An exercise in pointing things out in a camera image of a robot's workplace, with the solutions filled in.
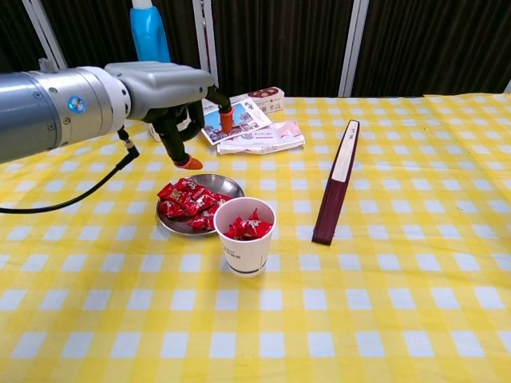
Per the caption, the white paper cup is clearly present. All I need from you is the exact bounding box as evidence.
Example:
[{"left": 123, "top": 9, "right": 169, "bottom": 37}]
[{"left": 213, "top": 196, "right": 277, "bottom": 278}]

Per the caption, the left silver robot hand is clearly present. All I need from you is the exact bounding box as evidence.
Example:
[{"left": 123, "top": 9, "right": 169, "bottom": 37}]
[{"left": 104, "top": 61, "right": 234, "bottom": 171}]

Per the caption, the red candy heap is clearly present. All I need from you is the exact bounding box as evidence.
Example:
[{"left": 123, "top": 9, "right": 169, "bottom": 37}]
[{"left": 157, "top": 178, "right": 232, "bottom": 231}]

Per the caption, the silver metal plate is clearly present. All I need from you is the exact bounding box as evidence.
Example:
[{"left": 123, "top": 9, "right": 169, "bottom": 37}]
[{"left": 156, "top": 173, "right": 245, "bottom": 237}]

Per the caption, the yellow checked tablecloth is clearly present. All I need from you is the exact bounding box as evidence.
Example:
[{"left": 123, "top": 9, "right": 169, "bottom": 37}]
[{"left": 0, "top": 93, "right": 511, "bottom": 383}]

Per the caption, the building picture postcard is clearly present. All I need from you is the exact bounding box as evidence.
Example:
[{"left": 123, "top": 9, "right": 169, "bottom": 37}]
[{"left": 200, "top": 98, "right": 273, "bottom": 144}]

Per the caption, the blue squeeze bottle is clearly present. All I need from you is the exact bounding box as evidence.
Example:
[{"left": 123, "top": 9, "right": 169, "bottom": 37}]
[{"left": 129, "top": 0, "right": 172, "bottom": 64}]

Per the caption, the dark maroon long box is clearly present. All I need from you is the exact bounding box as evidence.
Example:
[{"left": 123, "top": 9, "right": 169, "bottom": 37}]
[{"left": 311, "top": 119, "right": 361, "bottom": 246}]

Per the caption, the white pink plastic packet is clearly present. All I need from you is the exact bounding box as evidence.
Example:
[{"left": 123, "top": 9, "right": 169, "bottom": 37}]
[{"left": 216, "top": 120, "right": 306, "bottom": 156}]

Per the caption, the long box with red label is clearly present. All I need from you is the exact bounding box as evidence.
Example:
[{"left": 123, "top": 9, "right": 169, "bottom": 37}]
[{"left": 148, "top": 86, "right": 285, "bottom": 143}]

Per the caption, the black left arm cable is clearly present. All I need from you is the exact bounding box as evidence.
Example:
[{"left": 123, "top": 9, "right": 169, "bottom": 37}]
[{"left": 0, "top": 127, "right": 141, "bottom": 215}]

